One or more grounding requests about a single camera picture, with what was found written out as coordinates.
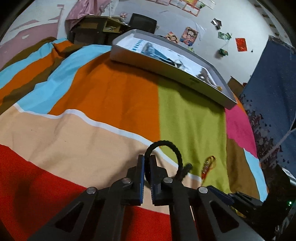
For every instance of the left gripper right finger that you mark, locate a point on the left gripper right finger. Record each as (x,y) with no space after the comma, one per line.
(196,214)

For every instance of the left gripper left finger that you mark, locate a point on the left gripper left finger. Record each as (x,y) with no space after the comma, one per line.
(97,214)

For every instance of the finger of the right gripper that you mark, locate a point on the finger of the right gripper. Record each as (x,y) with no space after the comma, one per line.
(226,198)

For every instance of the large silver bangle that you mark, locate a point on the large silver bangle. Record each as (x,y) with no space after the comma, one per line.
(178,63)

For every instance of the colourful striped bed blanket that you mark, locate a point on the colourful striped bed blanket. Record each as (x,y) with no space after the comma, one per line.
(71,118)

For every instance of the blue fabric wardrobe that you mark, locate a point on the blue fabric wardrobe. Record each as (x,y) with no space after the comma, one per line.
(269,101)

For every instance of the grey cardboard tray box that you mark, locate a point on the grey cardboard tray box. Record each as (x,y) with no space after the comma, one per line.
(127,49)

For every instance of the red square paper decoration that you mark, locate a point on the red square paper decoration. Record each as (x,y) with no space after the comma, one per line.
(241,44)

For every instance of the green photo cards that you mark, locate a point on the green photo cards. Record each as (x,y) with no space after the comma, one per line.
(224,36)

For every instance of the anime boy poster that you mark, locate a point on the anime boy poster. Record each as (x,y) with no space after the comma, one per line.
(189,36)

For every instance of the cartoon family poster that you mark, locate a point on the cartoon family poster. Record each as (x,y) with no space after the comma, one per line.
(172,37)

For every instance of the black white photo cards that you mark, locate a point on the black white photo cards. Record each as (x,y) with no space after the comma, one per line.
(217,23)

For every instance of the dark wooden desk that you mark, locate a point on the dark wooden desk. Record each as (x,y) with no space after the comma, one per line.
(100,30)

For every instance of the black office chair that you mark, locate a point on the black office chair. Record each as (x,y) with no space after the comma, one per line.
(144,23)

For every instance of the pink curtain right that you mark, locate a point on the pink curtain right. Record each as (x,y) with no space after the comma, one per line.
(85,8)

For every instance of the wall certificates cluster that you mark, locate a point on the wall certificates cluster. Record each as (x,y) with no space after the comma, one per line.
(190,6)

